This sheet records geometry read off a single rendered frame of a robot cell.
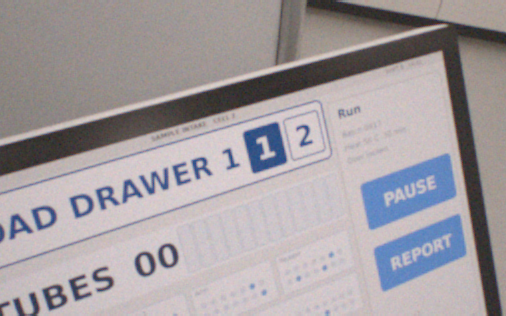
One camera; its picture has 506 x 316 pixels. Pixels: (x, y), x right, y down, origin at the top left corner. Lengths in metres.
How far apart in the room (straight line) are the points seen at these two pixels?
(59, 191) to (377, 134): 0.26
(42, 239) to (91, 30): 0.93
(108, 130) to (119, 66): 0.94
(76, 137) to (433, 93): 0.31
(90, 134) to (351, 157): 0.22
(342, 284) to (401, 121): 0.15
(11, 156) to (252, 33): 0.81
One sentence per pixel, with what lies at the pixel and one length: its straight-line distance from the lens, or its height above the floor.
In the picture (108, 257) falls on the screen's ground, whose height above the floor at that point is 1.12.
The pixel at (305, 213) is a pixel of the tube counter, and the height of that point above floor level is 1.11.
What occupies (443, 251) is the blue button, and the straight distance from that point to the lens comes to 0.56.
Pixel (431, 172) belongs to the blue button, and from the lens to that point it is 0.54.
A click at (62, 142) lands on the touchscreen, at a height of 1.19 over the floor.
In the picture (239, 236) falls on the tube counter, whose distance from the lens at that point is 0.46.
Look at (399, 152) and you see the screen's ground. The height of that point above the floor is 1.12.
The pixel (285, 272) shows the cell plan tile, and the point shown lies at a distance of 0.48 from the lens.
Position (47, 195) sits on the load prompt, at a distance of 0.42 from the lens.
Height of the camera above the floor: 1.49
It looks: 48 degrees down
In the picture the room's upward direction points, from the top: 5 degrees clockwise
